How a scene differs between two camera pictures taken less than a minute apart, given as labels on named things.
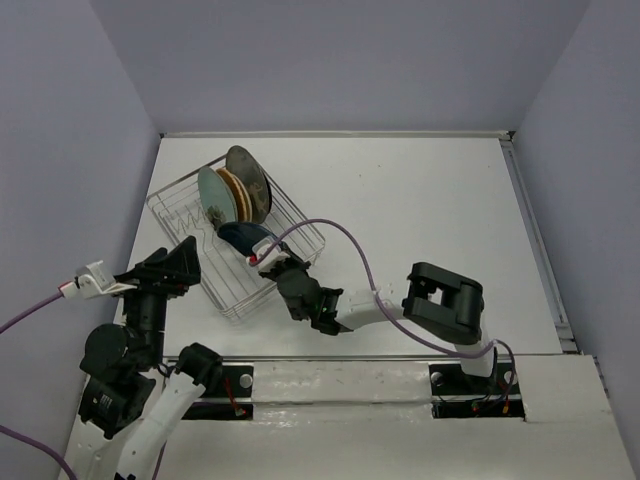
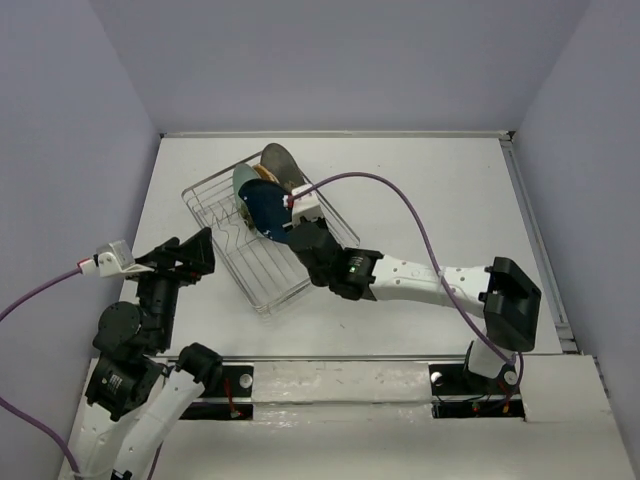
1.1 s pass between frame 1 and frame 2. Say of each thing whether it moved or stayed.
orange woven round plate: moved
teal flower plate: moved
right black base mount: stayed
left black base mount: stayed
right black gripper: moved
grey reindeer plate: moved
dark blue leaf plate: moved
